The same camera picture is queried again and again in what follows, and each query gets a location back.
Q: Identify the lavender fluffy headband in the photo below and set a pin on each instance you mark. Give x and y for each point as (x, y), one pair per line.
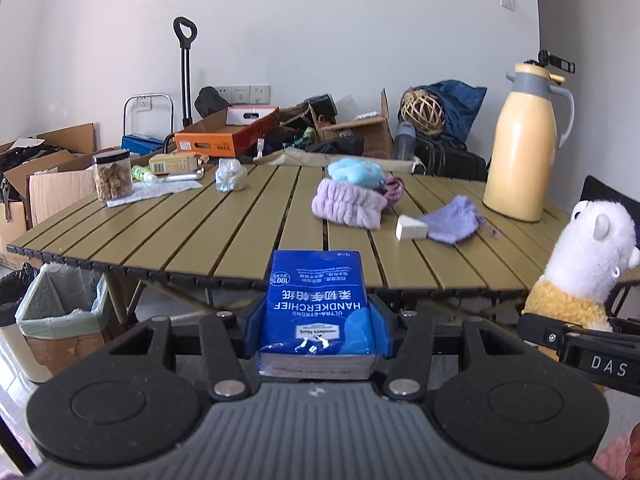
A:
(347, 205)

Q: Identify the dark brown bag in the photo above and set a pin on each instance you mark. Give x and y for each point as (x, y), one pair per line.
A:
(312, 107)

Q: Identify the navy blue bag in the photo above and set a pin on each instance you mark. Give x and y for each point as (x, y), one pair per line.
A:
(462, 105)

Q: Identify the white and yellow alpaca plush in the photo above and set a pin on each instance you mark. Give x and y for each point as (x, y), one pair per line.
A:
(595, 250)

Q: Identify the wall socket row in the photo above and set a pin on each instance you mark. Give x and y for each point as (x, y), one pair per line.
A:
(245, 93)

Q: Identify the white eraser block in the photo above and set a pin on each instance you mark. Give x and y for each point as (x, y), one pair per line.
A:
(411, 228)

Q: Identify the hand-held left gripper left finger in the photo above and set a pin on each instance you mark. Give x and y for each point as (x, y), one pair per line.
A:
(252, 332)

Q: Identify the white device box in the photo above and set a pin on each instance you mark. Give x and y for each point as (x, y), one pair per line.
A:
(250, 116)

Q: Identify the light blue plush toy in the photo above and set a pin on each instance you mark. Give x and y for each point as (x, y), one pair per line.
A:
(355, 172)

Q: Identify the black folding chair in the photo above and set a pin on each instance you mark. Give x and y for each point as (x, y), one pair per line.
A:
(600, 190)

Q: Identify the grey water bottle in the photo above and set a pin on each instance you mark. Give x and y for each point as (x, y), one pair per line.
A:
(404, 142)

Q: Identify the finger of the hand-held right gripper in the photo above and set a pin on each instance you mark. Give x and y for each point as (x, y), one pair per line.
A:
(540, 332)

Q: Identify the large brown cardboard box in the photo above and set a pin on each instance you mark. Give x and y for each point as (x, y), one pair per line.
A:
(60, 190)

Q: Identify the clear plastic bag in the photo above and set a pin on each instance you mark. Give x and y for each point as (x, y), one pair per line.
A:
(231, 176)

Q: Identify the yellow thermos jug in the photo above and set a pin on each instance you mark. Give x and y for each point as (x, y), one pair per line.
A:
(522, 150)

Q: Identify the clear snack jar black lid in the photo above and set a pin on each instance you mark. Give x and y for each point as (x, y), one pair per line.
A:
(112, 180)

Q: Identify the beige bin with black bag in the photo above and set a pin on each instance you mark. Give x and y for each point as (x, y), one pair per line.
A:
(20, 355)

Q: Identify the olive folding table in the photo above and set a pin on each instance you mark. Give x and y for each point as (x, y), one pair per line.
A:
(200, 230)

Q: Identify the small yellow carton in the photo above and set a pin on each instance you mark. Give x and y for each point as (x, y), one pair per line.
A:
(172, 164)

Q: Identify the blue box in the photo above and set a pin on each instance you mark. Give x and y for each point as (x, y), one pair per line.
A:
(142, 144)

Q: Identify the wicker ball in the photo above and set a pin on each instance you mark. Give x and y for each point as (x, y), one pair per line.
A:
(422, 110)

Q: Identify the pink satin scrunchie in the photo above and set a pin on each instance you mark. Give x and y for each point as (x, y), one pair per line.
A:
(395, 190)

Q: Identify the black tripod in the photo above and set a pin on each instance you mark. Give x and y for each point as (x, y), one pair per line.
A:
(557, 62)

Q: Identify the black bag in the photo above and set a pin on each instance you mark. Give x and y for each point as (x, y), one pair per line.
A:
(210, 102)

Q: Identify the green tube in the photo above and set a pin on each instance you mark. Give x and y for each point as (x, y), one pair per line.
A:
(142, 175)

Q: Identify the white metal frame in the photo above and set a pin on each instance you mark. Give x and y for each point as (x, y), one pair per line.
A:
(147, 96)

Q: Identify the purple knit pouch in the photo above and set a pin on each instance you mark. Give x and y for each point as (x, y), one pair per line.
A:
(452, 220)

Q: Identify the cardboard box with green liner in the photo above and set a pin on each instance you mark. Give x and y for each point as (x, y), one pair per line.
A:
(55, 350)

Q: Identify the white plastic sheet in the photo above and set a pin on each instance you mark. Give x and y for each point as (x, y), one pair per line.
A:
(155, 191)

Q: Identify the blue tissue packet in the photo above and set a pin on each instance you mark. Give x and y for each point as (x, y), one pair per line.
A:
(317, 310)

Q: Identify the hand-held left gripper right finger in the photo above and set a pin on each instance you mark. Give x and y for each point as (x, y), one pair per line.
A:
(381, 332)

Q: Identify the orange cardboard box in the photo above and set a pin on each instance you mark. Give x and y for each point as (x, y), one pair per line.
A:
(215, 142)

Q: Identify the open cardboard box dark contents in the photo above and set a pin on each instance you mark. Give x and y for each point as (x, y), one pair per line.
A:
(15, 230)

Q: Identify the brown cardboard box open flaps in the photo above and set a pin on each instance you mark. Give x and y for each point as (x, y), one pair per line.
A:
(365, 135)

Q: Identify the white wall switch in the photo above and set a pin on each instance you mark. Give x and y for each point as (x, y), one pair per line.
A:
(508, 1)

